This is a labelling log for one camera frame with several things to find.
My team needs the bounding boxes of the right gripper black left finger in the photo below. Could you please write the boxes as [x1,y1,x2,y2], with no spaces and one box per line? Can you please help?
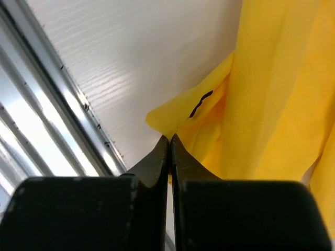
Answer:
[1,136,169,250]

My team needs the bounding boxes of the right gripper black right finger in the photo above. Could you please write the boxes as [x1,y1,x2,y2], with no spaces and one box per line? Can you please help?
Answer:
[171,135,332,250]

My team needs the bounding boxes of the yellow shorts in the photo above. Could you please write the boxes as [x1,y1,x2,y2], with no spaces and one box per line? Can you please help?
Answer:
[146,1,334,236]

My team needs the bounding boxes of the aluminium mounting rail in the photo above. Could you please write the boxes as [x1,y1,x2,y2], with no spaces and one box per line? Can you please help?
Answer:
[1,1,126,211]

